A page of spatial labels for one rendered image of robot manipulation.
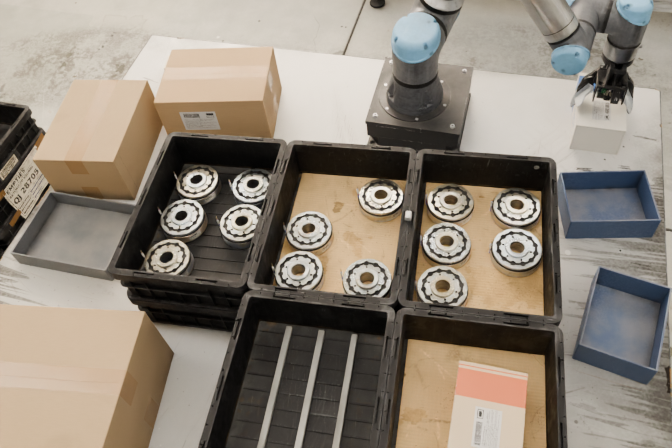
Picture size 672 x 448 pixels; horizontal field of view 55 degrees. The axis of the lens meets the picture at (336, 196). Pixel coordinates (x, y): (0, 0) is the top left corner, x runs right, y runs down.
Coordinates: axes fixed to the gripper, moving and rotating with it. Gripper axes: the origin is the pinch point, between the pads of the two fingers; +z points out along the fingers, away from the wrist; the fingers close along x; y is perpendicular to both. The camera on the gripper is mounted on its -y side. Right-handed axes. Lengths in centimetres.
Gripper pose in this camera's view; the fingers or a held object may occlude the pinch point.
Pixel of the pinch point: (599, 107)
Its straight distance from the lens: 183.8
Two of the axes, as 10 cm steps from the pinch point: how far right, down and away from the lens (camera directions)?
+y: -2.6, 7.8, -5.7
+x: 9.6, 1.6, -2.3
